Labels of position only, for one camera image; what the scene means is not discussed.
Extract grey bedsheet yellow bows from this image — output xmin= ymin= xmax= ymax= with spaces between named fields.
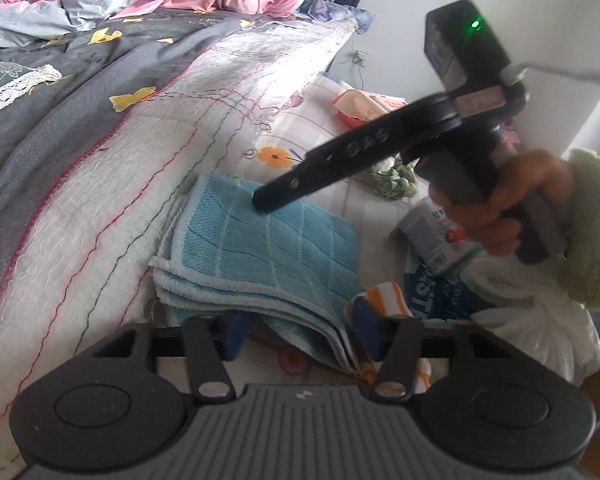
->
xmin=0 ymin=6 xmax=261 ymax=331

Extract orange striped rolled towel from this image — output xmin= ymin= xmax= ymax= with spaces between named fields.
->
xmin=344 ymin=282 xmax=413 ymax=384

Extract teal printed bag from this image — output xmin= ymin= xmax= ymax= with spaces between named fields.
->
xmin=404 ymin=259 xmax=494 ymax=321

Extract blue towels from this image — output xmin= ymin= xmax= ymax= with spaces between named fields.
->
xmin=150 ymin=174 xmax=361 ymax=374

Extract red wet wipes pack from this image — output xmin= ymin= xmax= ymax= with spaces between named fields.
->
xmin=332 ymin=89 xmax=408 ymax=129

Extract blue purple clothes pile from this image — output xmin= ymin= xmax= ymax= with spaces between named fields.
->
xmin=298 ymin=0 xmax=374 ymax=35

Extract white tied plastic bag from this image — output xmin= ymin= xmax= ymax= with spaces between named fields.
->
xmin=460 ymin=254 xmax=600 ymax=386

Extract person right hand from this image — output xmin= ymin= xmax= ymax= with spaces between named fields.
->
xmin=429 ymin=150 xmax=577 ymax=257

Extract green white scrunchie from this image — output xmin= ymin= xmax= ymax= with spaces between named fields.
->
xmin=370 ymin=155 xmax=418 ymax=200

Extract green fuzzy sleeve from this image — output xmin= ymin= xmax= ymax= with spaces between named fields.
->
xmin=564 ymin=150 xmax=600 ymax=309

